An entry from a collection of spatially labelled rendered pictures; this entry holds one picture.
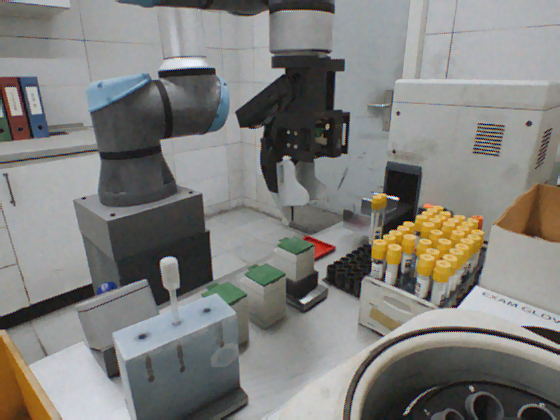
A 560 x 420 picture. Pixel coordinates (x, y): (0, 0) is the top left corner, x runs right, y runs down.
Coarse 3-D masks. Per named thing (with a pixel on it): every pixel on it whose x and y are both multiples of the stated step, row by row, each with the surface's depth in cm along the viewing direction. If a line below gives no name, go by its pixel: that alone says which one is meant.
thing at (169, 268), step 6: (168, 258) 29; (174, 258) 29; (162, 264) 29; (168, 264) 29; (174, 264) 29; (162, 270) 29; (168, 270) 29; (174, 270) 29; (162, 276) 29; (168, 276) 29; (174, 276) 29; (168, 282) 29; (174, 282) 29; (168, 288) 29; (174, 288) 29
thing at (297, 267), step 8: (312, 248) 50; (280, 256) 50; (288, 256) 49; (296, 256) 48; (304, 256) 49; (312, 256) 51; (280, 264) 51; (288, 264) 50; (296, 264) 48; (304, 264) 50; (312, 264) 51; (288, 272) 50; (296, 272) 49; (304, 272) 50; (312, 272) 52; (296, 280) 49
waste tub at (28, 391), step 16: (0, 336) 30; (0, 352) 30; (16, 352) 28; (0, 368) 30; (16, 368) 28; (0, 384) 31; (16, 384) 32; (32, 384) 25; (0, 400) 31; (16, 400) 32; (32, 400) 27; (48, 400) 24; (0, 416) 31; (16, 416) 32; (32, 416) 31; (48, 416) 23
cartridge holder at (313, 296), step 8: (288, 280) 50; (304, 280) 50; (312, 280) 51; (288, 288) 50; (296, 288) 49; (304, 288) 50; (312, 288) 52; (320, 288) 52; (288, 296) 50; (296, 296) 49; (304, 296) 50; (312, 296) 50; (320, 296) 51; (296, 304) 49; (304, 304) 48; (312, 304) 50
